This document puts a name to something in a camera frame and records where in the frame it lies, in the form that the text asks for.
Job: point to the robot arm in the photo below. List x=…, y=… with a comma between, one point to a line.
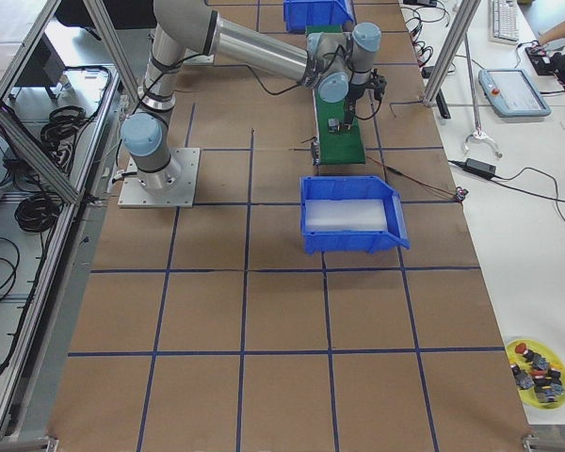
x=193, y=26

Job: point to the blue bin with buttons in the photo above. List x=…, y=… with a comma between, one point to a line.
x=299, y=14

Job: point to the yellow plate of buttons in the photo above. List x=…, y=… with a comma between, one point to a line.
x=538, y=373

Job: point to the blue empty bin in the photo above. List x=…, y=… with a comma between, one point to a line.
x=353, y=188

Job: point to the white keyboard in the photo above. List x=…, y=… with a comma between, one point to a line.
x=503, y=25

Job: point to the green conveyor belt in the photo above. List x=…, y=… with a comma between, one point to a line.
x=337, y=108

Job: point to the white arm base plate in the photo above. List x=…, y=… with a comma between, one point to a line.
x=173, y=186

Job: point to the aluminium frame post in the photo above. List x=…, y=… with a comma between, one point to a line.
x=454, y=38

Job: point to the teach pendant tablet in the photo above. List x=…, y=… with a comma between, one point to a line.
x=512, y=94

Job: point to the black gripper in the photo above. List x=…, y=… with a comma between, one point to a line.
x=356, y=92

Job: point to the white foam pad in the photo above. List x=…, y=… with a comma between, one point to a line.
x=345, y=215

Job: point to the black power adapter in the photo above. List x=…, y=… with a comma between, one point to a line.
x=479, y=168

